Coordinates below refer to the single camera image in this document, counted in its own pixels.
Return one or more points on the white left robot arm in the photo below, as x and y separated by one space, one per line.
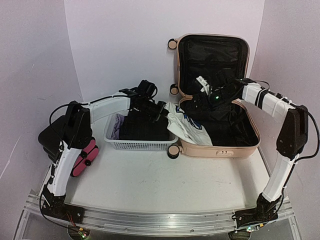
71 133

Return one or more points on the white perforated plastic basket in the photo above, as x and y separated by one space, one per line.
135 145

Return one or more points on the beige hard-shell suitcase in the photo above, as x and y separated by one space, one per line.
209 70

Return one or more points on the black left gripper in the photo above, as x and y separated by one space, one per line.
162 104

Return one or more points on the black pink drawer organizer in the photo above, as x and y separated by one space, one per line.
85 152

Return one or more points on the black garment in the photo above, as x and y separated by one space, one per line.
137 126

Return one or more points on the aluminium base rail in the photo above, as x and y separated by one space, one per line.
165 224

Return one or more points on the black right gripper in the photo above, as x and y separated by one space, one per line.
203 96

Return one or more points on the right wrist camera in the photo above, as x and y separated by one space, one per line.
205 85

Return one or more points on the purple shirt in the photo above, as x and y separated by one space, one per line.
119 120

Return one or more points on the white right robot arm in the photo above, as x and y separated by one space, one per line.
293 134

